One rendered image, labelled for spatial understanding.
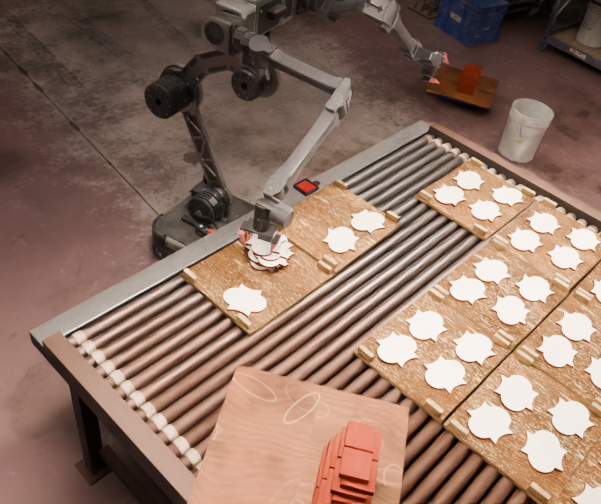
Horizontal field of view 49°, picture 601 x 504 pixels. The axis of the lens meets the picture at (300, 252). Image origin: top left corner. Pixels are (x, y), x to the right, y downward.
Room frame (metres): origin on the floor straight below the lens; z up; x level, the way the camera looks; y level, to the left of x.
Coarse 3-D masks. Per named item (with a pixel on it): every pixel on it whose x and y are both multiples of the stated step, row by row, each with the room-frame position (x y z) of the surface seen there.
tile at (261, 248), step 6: (252, 240) 1.71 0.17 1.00; (258, 240) 1.72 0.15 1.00; (282, 240) 1.74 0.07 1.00; (252, 246) 1.68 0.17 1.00; (258, 246) 1.69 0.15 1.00; (264, 246) 1.69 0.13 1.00; (270, 246) 1.70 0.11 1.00; (276, 246) 1.70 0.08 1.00; (258, 252) 1.66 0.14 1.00; (264, 252) 1.66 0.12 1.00; (276, 252) 1.68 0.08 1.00
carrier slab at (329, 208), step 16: (320, 192) 2.14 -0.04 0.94; (336, 192) 2.16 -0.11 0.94; (304, 208) 2.02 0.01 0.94; (320, 208) 2.04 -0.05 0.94; (336, 208) 2.05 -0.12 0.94; (352, 208) 2.07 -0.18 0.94; (368, 208) 2.09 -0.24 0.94; (304, 224) 1.92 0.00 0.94; (320, 224) 1.94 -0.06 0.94; (336, 224) 1.95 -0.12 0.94; (384, 224) 2.00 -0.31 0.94; (400, 224) 2.02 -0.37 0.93; (288, 240) 1.83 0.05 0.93; (304, 240) 1.83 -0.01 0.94; (320, 240) 1.85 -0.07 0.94; (368, 240) 1.89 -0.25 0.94; (320, 256) 1.76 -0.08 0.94; (336, 256) 1.77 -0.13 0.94; (352, 256) 1.79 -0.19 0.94; (336, 272) 1.70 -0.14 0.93
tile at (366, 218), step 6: (366, 210) 2.06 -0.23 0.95; (354, 216) 2.01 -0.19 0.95; (360, 216) 2.01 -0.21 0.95; (366, 216) 2.02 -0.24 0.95; (372, 216) 2.03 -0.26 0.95; (378, 216) 2.03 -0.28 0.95; (354, 222) 1.97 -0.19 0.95; (360, 222) 1.98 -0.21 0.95; (366, 222) 1.98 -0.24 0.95; (372, 222) 1.99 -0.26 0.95; (378, 222) 2.00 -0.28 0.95; (354, 228) 1.94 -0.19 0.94; (360, 228) 1.94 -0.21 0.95; (366, 228) 1.95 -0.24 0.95; (372, 228) 1.95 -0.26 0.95; (378, 228) 1.96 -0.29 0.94; (384, 228) 1.97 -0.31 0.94
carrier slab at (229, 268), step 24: (240, 240) 1.78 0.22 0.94; (216, 264) 1.63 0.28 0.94; (240, 264) 1.65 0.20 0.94; (288, 264) 1.69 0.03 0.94; (312, 264) 1.71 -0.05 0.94; (216, 288) 1.52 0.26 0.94; (264, 288) 1.56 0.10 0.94; (288, 288) 1.57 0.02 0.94; (312, 288) 1.59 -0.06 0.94; (264, 312) 1.45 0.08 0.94
